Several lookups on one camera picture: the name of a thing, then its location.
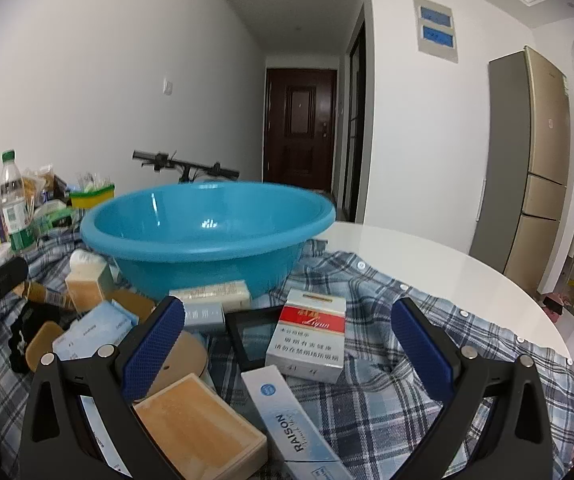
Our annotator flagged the blue plastic basin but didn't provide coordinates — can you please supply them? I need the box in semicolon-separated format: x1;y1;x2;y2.
80;182;336;301

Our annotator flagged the white desktop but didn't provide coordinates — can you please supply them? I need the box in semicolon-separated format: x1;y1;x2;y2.
307;221;574;386

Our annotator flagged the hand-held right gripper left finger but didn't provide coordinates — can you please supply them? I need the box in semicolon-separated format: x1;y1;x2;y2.
18;296;186;480

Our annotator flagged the grey-blue small box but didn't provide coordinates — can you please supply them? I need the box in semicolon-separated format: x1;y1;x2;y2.
182;301;226;333

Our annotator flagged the round tan cardboard reel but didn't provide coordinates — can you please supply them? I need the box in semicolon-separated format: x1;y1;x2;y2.
144;330;209;403

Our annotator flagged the blue plaid shirt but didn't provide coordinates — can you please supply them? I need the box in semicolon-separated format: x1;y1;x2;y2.
0;230;574;480

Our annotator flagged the red and white cigarette pack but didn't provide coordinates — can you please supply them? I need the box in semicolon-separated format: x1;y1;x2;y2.
265;288;346;385

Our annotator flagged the black bicycle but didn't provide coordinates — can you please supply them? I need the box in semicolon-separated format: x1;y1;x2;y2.
133;150;240;183

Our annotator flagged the clear bottle green label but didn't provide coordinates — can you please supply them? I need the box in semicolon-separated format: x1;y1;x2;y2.
0;150;35;256

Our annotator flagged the gold refrigerator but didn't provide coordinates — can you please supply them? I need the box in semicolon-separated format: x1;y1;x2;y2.
469;46;572;297

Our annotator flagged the cream and orange tall box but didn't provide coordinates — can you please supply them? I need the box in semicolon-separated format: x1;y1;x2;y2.
65;260;115;313

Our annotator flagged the dark framed sliding door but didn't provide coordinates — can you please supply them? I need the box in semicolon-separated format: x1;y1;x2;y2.
342;5;368;223

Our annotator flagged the amber glass bottle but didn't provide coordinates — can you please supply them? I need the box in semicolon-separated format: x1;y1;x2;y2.
14;282;75;311

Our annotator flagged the pile of snack packets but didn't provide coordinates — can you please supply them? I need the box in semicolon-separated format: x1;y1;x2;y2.
0;165;85;256

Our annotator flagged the cream long box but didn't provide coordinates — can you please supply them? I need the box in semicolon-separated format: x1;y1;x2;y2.
169;280;252;306

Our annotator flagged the dark brown door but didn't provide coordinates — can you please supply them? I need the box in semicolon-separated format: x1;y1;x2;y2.
263;67;338;191

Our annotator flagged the light blue long carton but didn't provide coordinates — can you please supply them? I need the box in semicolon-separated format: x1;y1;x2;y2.
241;365;348;480

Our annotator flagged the black frame display box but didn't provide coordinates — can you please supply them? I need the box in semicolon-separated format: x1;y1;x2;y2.
225;306;288;368

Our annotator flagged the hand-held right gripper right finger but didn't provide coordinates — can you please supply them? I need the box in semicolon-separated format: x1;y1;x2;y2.
391;297;555;480

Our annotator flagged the black fabric item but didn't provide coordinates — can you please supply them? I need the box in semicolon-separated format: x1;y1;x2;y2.
9;302;75;373

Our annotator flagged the orange-faced cream box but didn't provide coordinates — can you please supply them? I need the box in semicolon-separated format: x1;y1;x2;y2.
133;374;268;480

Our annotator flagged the yellow green sponge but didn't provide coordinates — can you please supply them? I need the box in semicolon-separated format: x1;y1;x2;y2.
69;184;116;209

